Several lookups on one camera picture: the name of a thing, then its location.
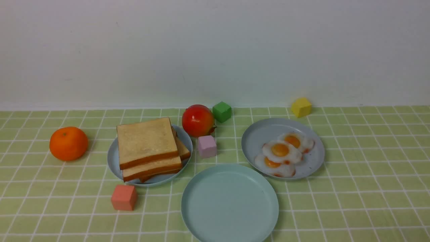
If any toast slice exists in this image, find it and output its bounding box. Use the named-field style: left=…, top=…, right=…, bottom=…
left=116, top=117, right=179, bottom=170
left=140, top=126, right=191, bottom=183
left=122, top=157, right=183, bottom=183

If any green cube block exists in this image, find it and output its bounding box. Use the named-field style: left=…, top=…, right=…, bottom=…
left=212, top=102, right=232, bottom=123

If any red tomato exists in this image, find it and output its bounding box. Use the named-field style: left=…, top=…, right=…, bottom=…
left=182, top=104, right=217, bottom=138

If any pink-lilac cube block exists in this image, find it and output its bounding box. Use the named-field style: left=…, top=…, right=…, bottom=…
left=198, top=135, right=217, bottom=158

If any light blue bread plate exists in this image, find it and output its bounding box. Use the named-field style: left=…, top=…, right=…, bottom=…
left=106, top=124, right=193, bottom=187

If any grey-blue egg plate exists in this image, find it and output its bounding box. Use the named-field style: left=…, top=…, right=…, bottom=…
left=242, top=118, right=325, bottom=180

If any teal empty front plate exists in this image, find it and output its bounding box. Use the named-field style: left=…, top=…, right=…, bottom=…
left=181, top=164, right=280, bottom=242

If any yellow cube block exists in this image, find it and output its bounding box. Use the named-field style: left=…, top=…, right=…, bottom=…
left=291, top=97, right=312, bottom=118

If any salmon red cube block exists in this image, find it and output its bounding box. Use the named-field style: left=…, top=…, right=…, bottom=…
left=111, top=185, right=138, bottom=211

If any orange mandarin fruit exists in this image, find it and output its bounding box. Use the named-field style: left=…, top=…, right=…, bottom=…
left=49, top=126, right=89, bottom=161

